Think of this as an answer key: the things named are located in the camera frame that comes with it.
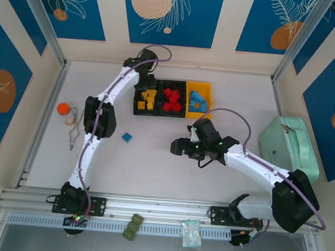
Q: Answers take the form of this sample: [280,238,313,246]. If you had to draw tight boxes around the yellow plastic bin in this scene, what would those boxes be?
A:
[183,79,216,121]

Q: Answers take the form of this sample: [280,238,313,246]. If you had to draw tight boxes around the clear plastic zip bag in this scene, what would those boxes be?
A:
[177,218,206,251]

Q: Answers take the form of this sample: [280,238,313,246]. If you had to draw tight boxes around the metal tweezers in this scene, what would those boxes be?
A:
[66,107,86,153]

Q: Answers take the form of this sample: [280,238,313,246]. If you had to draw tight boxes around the slotted white cable duct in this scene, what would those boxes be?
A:
[5,208,232,246]

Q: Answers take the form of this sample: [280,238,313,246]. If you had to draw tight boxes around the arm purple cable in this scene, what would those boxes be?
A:
[187,106,335,251]
[70,38,173,237]

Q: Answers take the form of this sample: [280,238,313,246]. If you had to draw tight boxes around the orange capped clear bottle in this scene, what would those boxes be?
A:
[55,102,79,127]

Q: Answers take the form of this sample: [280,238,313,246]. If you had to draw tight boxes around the mint green zipper case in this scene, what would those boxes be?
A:
[254,113,326,185]

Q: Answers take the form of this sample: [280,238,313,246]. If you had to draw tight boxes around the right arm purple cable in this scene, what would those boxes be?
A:
[187,106,335,251]

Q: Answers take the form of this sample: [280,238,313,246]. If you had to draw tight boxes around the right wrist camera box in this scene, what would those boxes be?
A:
[186,124,200,143]

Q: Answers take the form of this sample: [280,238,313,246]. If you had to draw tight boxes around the small circuit board with wires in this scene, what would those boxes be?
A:
[228,228,265,251]
[61,212,90,239]

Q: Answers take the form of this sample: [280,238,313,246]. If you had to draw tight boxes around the olive green square pad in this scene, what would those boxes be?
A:
[126,220,141,233]
[122,227,136,242]
[130,213,145,225]

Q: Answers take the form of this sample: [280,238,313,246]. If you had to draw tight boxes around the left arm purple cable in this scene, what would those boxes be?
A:
[70,38,173,237]

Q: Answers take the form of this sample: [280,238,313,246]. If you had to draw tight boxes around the aluminium rail beam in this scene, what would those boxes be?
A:
[0,180,323,243]

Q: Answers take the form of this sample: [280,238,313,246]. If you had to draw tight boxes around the blue floral wall panel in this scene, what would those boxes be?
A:
[0,10,39,160]
[0,0,52,57]
[295,17,335,183]
[118,0,226,52]
[14,0,110,43]
[235,0,326,60]
[291,0,335,79]

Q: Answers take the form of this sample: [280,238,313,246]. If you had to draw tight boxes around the aluminium frame post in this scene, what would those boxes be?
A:
[4,0,75,68]
[269,0,335,88]

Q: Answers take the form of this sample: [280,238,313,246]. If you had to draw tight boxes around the black plastic bin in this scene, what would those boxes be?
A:
[132,77,164,118]
[157,79,190,119]

